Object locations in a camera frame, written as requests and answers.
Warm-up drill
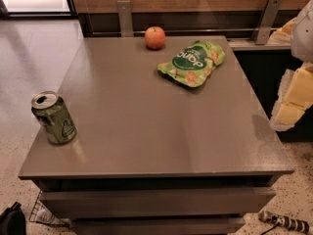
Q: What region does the wire basket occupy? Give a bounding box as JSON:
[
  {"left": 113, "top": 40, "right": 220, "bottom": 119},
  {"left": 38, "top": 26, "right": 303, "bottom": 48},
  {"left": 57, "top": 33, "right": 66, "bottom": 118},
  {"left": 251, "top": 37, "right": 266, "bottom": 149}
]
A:
[{"left": 28, "top": 192, "right": 70, "bottom": 228}]

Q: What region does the left metal wall bracket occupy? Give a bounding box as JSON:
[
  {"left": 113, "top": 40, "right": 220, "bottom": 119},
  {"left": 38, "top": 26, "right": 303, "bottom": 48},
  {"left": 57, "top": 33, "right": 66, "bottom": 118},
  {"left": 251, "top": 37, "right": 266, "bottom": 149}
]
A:
[{"left": 116, "top": 0, "right": 134, "bottom": 37}]

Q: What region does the black white striped cable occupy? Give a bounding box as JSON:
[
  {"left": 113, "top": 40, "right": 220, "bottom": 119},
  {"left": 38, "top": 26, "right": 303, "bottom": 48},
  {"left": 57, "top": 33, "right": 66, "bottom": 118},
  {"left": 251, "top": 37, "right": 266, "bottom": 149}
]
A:
[{"left": 258, "top": 210, "right": 313, "bottom": 235}]

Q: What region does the green soda can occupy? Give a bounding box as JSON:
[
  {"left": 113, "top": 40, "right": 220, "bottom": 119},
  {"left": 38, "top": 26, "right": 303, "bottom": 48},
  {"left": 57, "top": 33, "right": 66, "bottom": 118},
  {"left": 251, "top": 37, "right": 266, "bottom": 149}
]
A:
[{"left": 31, "top": 91, "right": 77, "bottom": 145}]

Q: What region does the right metal wall bracket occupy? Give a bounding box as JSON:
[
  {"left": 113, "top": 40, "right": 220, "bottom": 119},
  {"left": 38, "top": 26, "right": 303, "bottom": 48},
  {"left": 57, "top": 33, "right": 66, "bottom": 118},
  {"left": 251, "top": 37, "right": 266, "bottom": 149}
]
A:
[{"left": 252, "top": 0, "right": 283, "bottom": 45}]

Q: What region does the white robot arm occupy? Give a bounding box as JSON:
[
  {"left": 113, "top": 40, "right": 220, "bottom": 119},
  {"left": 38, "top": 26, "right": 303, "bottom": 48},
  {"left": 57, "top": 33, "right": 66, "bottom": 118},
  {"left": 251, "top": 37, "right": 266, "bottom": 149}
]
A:
[{"left": 269, "top": 0, "right": 313, "bottom": 131}]

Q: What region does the green chip bag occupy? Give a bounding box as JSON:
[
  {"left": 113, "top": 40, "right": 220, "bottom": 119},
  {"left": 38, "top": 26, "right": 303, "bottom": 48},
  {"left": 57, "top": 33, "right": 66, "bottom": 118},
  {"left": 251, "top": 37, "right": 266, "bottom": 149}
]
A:
[{"left": 157, "top": 40, "right": 226, "bottom": 88}]

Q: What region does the black bag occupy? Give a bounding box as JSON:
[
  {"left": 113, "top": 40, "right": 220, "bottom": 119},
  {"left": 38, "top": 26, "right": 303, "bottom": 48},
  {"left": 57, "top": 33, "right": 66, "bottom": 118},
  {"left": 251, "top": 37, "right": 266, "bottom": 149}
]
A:
[{"left": 0, "top": 202, "right": 26, "bottom": 235}]

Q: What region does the metal wall bracket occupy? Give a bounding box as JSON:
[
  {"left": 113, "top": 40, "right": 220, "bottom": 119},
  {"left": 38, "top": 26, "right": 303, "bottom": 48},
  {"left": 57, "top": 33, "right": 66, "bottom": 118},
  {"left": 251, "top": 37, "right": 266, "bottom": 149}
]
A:
[
  {"left": 252, "top": 0, "right": 283, "bottom": 45},
  {"left": 116, "top": 0, "right": 134, "bottom": 37}
]

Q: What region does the grey drawer cabinet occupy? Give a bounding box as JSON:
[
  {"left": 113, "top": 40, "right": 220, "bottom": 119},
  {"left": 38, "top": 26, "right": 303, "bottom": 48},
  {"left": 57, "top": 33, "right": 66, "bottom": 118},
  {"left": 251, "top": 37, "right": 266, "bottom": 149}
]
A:
[{"left": 20, "top": 37, "right": 292, "bottom": 235}]

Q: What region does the red orange apple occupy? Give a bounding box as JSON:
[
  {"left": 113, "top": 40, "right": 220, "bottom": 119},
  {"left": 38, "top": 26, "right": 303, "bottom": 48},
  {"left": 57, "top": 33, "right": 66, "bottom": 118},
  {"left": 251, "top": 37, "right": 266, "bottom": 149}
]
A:
[{"left": 145, "top": 26, "right": 165, "bottom": 50}]

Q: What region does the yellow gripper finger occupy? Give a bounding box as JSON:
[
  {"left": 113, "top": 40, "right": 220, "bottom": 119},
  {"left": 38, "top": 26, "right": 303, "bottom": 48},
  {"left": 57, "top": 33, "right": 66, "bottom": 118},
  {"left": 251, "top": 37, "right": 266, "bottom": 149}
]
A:
[
  {"left": 268, "top": 18, "right": 295, "bottom": 44},
  {"left": 275, "top": 66, "right": 313, "bottom": 125}
]

